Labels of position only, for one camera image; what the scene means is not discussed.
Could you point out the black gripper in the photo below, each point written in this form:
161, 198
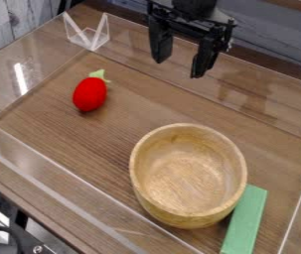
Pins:
197, 19

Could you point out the red plush strawberry toy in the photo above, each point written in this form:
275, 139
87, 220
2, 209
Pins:
92, 91

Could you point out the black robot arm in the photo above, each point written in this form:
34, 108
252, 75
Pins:
197, 20

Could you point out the wooden bowl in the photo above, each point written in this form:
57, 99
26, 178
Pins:
188, 173

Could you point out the green rectangular block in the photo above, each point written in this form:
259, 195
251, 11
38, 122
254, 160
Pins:
244, 223

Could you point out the clear acrylic corner bracket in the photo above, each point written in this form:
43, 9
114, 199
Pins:
89, 38

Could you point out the clear acrylic enclosure walls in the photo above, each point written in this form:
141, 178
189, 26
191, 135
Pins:
65, 157

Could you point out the black table leg bracket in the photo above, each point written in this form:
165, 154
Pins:
31, 244

